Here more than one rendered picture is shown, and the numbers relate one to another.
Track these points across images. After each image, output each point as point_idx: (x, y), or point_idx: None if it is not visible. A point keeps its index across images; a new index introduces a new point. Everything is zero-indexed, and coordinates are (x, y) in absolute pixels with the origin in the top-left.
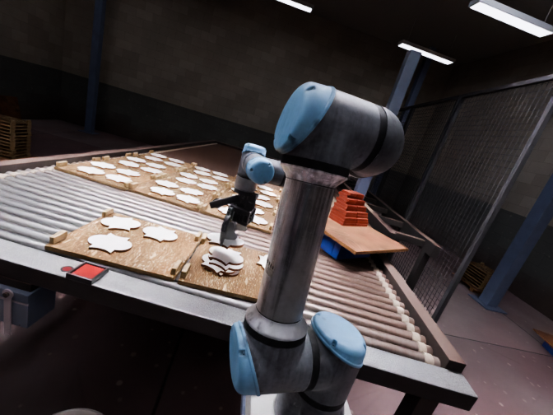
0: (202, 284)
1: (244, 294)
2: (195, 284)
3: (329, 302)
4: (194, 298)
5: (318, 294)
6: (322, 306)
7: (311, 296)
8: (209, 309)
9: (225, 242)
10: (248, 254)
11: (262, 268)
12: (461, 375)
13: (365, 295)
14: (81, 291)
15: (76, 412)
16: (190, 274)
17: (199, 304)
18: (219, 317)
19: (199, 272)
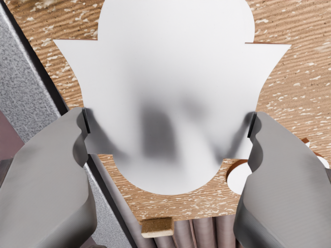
0: (47, 63)
1: (102, 156)
2: (30, 44)
3: (203, 246)
4: (16, 61)
5: (220, 234)
6: (182, 240)
7: (201, 230)
8: (22, 105)
9: (119, 128)
10: (309, 110)
11: (240, 160)
12: None
13: None
14: None
15: None
16: (50, 0)
17: (14, 81)
18: (23, 129)
19: (83, 22)
